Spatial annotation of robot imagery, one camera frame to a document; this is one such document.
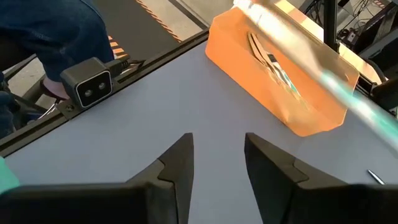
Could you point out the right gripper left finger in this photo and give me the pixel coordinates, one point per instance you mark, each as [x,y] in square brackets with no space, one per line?
[168,193]

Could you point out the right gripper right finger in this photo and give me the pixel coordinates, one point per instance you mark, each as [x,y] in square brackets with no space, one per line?
[280,193]

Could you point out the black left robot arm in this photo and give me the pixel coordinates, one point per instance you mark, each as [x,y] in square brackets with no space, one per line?
[387,93]

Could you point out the orange plastic bin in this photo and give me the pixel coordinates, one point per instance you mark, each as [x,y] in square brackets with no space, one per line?
[248,81]

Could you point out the teal plastic bin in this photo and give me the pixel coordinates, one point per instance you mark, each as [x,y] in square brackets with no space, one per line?
[6,177]

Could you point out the black gantry strut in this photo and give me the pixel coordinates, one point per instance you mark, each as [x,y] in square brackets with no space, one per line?
[331,25]

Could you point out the person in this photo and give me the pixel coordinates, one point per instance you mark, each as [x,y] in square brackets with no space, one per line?
[62,31]

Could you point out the black table-level camera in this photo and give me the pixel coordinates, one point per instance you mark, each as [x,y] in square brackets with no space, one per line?
[90,87]

